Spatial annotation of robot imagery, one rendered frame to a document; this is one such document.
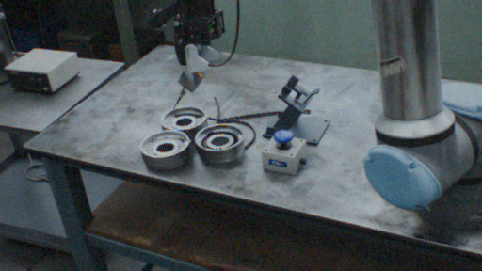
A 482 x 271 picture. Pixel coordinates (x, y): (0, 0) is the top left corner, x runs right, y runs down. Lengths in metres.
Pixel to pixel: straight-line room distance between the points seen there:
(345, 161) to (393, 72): 0.42
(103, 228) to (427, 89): 0.96
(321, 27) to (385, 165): 2.05
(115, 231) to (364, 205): 0.68
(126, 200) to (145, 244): 0.19
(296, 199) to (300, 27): 1.88
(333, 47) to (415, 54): 2.10
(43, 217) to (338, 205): 1.34
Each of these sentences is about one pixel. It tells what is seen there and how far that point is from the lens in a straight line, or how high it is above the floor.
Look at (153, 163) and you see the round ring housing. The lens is 1.25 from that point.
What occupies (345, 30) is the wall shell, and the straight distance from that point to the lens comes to 2.88.
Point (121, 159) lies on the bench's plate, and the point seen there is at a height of 0.80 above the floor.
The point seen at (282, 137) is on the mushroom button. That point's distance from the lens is 1.19.
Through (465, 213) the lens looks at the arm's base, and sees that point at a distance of 1.08.
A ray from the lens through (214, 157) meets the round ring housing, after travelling 1.24.
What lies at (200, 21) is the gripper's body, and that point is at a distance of 1.20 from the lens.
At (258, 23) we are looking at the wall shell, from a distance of 3.03.
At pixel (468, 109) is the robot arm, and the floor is 1.03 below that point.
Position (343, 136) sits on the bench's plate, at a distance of 1.32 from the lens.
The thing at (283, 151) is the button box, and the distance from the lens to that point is 1.20.
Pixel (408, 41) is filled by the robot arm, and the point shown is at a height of 1.18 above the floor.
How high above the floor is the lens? 1.51
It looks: 32 degrees down
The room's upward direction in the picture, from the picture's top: 6 degrees counter-clockwise
